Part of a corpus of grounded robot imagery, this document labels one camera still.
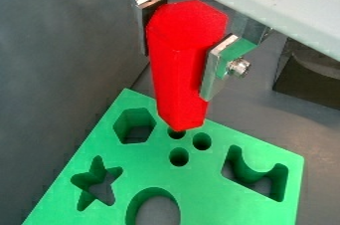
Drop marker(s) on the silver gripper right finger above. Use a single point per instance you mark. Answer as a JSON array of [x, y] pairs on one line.
[[225, 60]]

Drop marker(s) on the red hexagon block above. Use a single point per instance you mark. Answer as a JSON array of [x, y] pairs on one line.
[[183, 30]]

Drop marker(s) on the green shape sorter board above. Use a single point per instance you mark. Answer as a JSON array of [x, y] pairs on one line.
[[225, 177]]

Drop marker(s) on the black curved cradle stand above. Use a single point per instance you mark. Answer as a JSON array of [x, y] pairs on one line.
[[309, 75]]

